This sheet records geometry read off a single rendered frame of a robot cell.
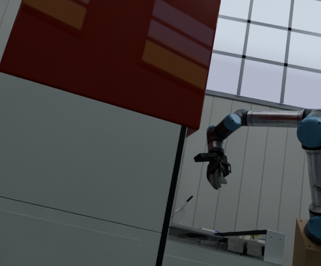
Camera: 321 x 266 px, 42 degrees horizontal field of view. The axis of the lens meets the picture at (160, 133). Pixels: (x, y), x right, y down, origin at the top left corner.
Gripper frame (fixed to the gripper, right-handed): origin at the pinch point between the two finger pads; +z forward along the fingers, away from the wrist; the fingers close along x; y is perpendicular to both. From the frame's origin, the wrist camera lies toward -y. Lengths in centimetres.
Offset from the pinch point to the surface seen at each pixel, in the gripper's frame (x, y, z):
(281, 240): -0.8, 37.5, 12.7
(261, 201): 112, 174, -128
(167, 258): 16.4, -12.5, 31.0
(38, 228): 14, -66, 40
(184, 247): 12.6, -7.1, 26.2
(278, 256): 2.4, 37.9, 19.0
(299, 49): 24, 170, -279
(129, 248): 5, -37, 40
